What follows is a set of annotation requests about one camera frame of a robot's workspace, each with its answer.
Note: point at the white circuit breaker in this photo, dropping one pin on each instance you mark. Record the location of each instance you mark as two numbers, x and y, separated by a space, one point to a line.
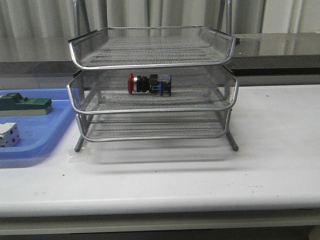
9 134

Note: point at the red emergency push button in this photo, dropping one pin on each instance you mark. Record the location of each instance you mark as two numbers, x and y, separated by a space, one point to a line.
160 84

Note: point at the silver rack frame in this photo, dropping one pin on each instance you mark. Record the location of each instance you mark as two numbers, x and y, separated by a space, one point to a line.
225 16

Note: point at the green electrical block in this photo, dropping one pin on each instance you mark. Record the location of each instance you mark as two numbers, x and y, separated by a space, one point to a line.
14 104

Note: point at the blue plastic tray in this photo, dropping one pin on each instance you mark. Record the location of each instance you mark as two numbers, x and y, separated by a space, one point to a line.
39 134

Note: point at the dark stone counter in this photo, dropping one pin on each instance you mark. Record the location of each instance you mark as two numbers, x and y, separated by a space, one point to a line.
257 51

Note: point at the silver mesh tray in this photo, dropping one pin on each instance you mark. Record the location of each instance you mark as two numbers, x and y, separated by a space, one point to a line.
151 47
134 126
193 88

